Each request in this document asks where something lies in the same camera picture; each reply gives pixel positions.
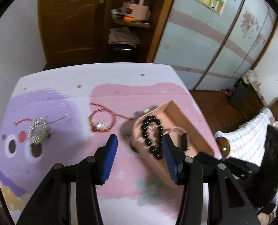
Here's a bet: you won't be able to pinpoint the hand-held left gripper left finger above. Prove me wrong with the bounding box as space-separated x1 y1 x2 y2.
16 134 119 225

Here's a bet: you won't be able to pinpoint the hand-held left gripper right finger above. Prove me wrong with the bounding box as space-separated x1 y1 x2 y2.
162 134 261 225

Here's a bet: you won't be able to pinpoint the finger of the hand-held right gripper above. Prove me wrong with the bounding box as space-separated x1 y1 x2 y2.
195 151 226 167
224 157 261 181

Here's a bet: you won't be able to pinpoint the red string bracelet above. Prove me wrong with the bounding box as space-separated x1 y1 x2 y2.
87 102 133 133

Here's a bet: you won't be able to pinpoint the dark bead bracelet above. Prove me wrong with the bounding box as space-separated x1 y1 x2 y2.
140 115 165 161

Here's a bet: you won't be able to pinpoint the pink plastic tray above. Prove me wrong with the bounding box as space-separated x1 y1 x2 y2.
130 100 215 189

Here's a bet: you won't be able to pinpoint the silver rhinestone bracelet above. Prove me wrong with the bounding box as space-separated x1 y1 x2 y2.
28 114 68 147

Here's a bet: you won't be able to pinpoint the plaid blanket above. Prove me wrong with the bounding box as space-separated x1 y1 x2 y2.
214 108 274 162

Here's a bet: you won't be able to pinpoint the printed cartoon tablecloth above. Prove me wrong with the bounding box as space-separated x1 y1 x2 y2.
0 62 215 225

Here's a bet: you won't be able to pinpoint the dark wooden nightstand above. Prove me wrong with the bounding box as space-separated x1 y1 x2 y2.
239 75 270 120

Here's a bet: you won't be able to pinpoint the white crumpled cloth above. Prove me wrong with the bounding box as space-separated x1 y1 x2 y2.
243 70 263 89

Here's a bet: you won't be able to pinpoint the pale blue floral wardrobe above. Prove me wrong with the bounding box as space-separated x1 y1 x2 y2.
153 0 278 92

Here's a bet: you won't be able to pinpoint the folded beige cloths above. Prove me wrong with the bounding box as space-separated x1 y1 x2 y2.
108 27 139 47

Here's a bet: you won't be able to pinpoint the wooden shelf unit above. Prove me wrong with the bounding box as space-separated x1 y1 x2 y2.
105 0 181 62

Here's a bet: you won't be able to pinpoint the brown wooden door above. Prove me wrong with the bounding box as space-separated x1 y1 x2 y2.
37 0 111 68

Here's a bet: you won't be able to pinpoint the pink organizer with handle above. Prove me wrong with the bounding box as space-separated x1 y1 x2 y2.
121 0 151 20

